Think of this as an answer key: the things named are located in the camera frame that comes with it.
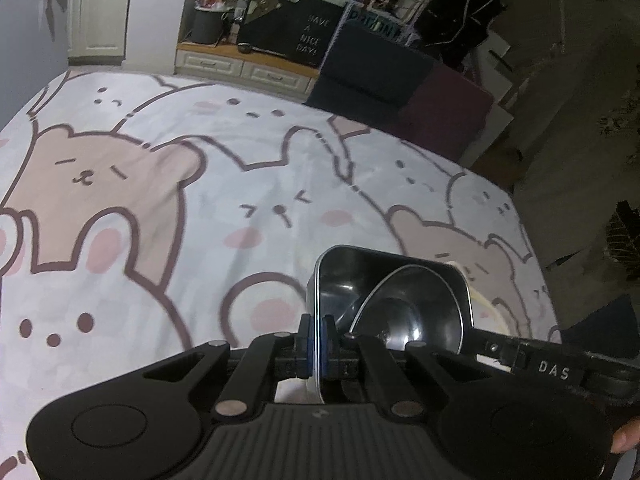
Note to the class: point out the black have a nice day bag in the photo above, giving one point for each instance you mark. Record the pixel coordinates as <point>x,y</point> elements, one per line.
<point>295,30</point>

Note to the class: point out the grey trash bin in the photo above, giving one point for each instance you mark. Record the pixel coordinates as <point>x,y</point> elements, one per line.
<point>210,25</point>

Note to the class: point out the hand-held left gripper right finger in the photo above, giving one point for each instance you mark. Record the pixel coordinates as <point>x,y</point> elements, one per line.
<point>329,347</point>

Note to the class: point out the square steel container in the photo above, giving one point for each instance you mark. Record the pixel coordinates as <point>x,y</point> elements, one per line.
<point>405,310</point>

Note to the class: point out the low wood-top drawer cabinet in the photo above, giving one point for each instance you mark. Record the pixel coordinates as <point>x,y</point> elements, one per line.
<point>250,67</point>

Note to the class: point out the black hanging garment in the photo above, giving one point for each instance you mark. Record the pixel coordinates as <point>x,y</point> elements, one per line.
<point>460,10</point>

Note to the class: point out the rectangular steel container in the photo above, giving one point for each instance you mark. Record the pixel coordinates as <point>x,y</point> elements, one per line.
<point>340,280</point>

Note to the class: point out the purple seat cube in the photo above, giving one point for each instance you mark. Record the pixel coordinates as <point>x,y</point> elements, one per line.
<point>450,115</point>

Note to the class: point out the dark blue seat cube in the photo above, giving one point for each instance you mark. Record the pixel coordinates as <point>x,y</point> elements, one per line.
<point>370,70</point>

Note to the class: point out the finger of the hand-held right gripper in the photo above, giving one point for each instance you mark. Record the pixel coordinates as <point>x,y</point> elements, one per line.
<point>500,349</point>

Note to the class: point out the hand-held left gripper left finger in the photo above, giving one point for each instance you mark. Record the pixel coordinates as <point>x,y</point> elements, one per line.
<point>305,347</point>

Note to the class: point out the white kitchen cabinet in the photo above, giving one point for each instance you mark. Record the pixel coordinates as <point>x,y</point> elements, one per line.
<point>100,15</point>

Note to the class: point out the person's right hand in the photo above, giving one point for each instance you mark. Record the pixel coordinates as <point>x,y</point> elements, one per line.
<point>629,437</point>

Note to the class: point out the teal lettered box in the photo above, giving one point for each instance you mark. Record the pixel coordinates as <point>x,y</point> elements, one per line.
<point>372,20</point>

